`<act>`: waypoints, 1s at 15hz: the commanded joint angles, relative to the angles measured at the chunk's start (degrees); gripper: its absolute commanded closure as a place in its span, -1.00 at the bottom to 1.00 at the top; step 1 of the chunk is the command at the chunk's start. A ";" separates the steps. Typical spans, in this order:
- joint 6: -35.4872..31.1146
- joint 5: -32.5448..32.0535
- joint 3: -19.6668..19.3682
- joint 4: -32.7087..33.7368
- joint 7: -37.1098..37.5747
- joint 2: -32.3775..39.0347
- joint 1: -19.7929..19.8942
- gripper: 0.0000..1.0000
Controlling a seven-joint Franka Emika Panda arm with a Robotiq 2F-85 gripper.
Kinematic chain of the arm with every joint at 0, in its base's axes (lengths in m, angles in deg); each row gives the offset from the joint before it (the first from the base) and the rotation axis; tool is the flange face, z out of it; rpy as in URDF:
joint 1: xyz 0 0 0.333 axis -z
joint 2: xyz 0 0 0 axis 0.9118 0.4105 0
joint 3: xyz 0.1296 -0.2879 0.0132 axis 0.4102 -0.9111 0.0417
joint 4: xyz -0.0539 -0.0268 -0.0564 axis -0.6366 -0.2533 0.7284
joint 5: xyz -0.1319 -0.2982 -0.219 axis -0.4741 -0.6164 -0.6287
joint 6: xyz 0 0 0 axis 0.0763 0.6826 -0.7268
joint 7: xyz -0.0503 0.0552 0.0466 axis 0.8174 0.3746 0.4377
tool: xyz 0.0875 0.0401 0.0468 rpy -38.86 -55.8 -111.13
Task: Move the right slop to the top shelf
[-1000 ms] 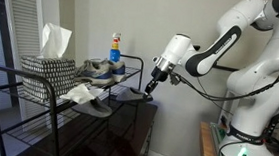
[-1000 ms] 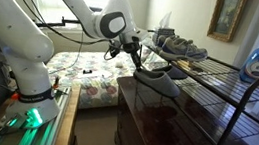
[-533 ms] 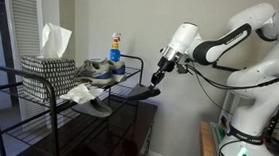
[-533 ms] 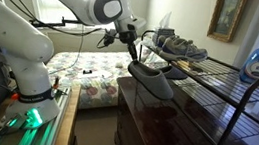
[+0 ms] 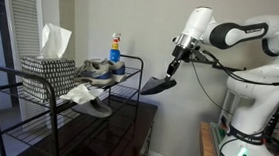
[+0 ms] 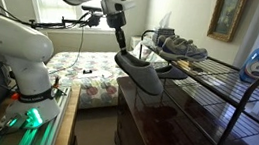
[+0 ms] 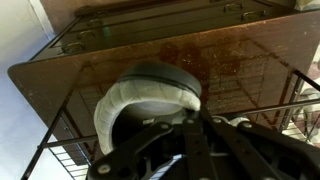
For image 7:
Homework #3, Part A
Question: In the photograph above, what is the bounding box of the dark wooden dresser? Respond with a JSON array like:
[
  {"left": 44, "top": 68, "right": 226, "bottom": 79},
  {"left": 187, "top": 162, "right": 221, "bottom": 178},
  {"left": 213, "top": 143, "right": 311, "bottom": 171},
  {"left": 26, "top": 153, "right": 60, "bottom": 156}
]
[{"left": 7, "top": 0, "right": 320, "bottom": 168}]

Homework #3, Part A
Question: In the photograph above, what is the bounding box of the black wire shoe rack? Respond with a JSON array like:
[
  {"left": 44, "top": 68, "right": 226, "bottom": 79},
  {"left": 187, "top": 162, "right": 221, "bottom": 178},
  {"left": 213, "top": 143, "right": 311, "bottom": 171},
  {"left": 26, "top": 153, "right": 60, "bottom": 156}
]
[{"left": 19, "top": 68, "right": 320, "bottom": 180}]

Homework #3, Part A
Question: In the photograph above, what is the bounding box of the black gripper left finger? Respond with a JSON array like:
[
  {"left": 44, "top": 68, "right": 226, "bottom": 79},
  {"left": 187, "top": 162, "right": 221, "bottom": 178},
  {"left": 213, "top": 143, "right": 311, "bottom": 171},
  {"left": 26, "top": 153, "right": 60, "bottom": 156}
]
[{"left": 86, "top": 116, "right": 214, "bottom": 180}]

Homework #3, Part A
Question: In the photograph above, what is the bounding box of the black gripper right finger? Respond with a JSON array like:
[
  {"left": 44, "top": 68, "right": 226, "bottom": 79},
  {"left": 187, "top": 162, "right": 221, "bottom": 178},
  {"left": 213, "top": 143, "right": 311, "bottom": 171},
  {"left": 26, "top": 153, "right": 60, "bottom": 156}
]
[{"left": 199, "top": 109, "right": 320, "bottom": 180}]

